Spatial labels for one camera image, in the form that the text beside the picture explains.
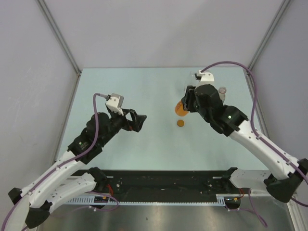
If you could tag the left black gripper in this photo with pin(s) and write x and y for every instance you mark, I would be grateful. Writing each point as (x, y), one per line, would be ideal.
(137, 119)

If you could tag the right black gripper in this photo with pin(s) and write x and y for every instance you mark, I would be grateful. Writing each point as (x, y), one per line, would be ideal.
(187, 100)

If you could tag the orange juice bottle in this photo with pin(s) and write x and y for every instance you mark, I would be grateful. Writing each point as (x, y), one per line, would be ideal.
(179, 109)

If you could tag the orange bottle cap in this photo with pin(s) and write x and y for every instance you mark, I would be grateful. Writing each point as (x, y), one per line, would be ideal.
(180, 123)

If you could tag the milk bottle with red label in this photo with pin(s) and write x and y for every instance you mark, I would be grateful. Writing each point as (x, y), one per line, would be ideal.
(222, 93)

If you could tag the clear water bottle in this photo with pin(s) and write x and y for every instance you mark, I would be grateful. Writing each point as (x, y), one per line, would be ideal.
(189, 80)

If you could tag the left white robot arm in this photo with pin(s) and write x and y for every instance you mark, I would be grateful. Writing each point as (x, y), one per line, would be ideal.
(34, 203)

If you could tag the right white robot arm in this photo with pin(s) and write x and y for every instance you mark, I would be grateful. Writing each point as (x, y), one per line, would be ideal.
(284, 173)

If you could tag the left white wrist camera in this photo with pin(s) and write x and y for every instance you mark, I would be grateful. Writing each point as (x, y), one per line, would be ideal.
(114, 103)

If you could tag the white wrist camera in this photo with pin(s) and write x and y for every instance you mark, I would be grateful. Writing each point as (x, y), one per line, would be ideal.
(204, 78)
(114, 103)

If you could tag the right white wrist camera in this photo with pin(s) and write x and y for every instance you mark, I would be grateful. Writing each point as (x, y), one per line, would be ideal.
(204, 78)

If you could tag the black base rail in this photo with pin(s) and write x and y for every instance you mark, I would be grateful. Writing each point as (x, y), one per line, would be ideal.
(162, 185)

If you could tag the white slotted cable duct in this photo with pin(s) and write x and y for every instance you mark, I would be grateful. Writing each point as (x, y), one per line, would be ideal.
(203, 200)

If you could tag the right aluminium frame post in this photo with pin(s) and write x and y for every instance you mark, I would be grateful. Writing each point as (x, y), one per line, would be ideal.
(285, 4)

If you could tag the aluminium frame post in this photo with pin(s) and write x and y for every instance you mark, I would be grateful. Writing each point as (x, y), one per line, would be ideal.
(285, 4)
(58, 34)

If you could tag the left aluminium frame post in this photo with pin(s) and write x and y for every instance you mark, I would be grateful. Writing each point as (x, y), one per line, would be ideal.
(58, 34)

